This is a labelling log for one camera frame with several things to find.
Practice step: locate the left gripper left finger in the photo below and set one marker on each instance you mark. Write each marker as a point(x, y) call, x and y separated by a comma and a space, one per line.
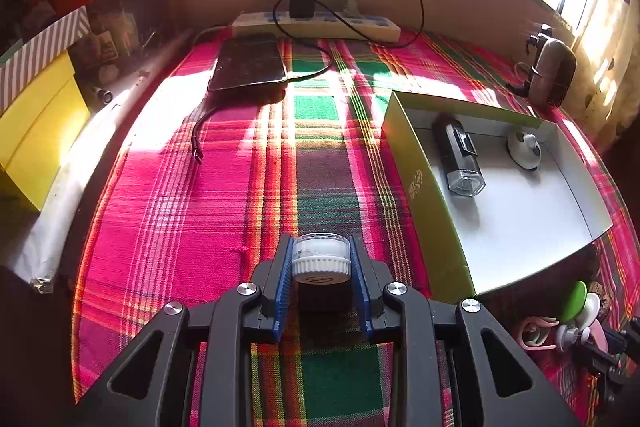
point(198, 357)

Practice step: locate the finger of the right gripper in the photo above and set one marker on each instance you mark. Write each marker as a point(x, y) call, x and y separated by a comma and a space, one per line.
point(626, 341)
point(618, 394)

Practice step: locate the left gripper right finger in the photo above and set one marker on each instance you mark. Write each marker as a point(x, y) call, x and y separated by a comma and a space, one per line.
point(446, 357)

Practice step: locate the green white suction holder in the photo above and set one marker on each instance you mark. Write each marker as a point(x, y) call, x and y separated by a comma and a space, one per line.
point(581, 307)

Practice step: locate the pink clip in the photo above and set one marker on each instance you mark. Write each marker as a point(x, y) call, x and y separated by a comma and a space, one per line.
point(597, 335)
point(536, 333)

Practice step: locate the small white ribbed jar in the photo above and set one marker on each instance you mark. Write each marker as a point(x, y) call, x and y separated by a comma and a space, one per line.
point(321, 259)

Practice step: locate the white round face toy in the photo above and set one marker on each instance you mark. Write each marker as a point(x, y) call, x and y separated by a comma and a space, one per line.
point(524, 149)

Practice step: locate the grey white knob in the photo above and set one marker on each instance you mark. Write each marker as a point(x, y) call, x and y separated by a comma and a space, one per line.
point(567, 335)

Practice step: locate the green white cardboard box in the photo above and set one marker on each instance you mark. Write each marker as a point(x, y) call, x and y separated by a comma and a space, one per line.
point(522, 223)

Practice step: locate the plaid pink green cloth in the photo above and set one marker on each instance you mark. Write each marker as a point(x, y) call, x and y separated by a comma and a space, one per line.
point(166, 228)

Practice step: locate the floral curtain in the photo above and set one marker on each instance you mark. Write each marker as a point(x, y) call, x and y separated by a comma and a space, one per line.
point(604, 95)

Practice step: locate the yellow box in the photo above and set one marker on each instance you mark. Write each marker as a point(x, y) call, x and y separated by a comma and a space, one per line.
point(37, 131)

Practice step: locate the black smartphone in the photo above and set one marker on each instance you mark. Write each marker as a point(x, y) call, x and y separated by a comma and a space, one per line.
point(247, 61)

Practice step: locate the striped gift box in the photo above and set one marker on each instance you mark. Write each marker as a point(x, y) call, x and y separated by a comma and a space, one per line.
point(26, 63)

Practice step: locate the white power strip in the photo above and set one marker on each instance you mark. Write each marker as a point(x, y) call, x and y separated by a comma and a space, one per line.
point(323, 25)

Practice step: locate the white plug in strip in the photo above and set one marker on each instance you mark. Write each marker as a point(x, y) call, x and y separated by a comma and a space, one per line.
point(351, 9)

